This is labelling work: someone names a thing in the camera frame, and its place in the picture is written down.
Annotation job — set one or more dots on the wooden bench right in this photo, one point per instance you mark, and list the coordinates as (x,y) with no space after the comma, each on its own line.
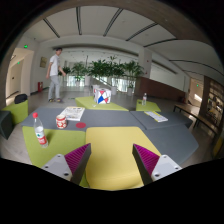
(194,112)

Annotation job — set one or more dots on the colourful geometric cube stool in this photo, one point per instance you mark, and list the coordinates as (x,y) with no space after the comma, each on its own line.
(102,96)

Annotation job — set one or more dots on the open magazine on table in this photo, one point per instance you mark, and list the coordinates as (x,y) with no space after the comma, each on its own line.
(73,113)

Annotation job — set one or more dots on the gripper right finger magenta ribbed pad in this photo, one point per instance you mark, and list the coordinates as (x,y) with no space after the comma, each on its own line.
(153,167)

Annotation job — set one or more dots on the distant clear water bottle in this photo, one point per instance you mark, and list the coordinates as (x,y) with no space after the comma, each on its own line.
(144,99)

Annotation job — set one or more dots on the round red coaster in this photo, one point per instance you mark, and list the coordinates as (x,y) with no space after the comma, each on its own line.
(81,125)

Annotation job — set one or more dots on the wooden bookshelf right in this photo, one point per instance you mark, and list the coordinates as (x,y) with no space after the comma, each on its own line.
(212,105)

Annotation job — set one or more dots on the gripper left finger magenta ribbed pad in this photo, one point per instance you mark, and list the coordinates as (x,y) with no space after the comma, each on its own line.
(71,166)

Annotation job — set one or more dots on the red fire extinguisher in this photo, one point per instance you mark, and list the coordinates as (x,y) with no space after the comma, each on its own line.
(40,86)

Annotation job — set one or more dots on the black backpack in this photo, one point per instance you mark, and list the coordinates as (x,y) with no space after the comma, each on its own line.
(20,98)

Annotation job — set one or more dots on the clear water bottle red cap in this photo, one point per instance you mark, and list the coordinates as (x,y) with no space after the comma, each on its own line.
(39,130)

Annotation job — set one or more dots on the potted green plants row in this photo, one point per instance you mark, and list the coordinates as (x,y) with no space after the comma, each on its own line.
(128,71)

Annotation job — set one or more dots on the red and white mug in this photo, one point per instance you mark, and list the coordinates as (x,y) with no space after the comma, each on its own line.
(61,121)

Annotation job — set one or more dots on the person in white shirt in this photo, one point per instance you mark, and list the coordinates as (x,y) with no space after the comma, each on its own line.
(52,73)

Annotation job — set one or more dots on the green upholstered seat left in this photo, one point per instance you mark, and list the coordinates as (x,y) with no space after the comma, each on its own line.
(18,111)

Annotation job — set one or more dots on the yellow-white book on table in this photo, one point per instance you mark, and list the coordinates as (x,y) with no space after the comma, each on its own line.
(157,117)

